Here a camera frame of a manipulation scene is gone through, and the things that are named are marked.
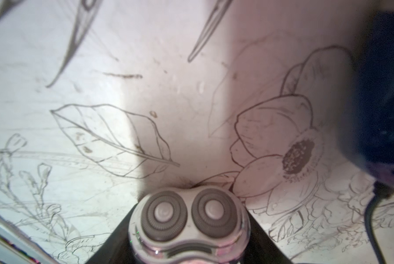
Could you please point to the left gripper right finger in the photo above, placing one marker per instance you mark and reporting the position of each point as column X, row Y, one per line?
column 261, row 249

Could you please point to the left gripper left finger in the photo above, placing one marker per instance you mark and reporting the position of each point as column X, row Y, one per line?
column 116, row 249

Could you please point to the blue clip bottom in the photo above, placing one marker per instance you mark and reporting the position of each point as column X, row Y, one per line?
column 202, row 225

